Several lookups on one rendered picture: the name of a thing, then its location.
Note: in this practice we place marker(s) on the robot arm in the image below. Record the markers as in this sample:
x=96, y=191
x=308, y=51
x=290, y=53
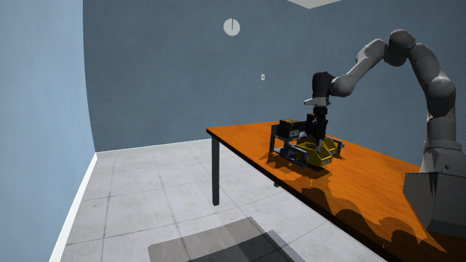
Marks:
x=441, y=151

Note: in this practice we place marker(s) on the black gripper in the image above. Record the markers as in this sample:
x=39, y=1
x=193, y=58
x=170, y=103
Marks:
x=320, y=128

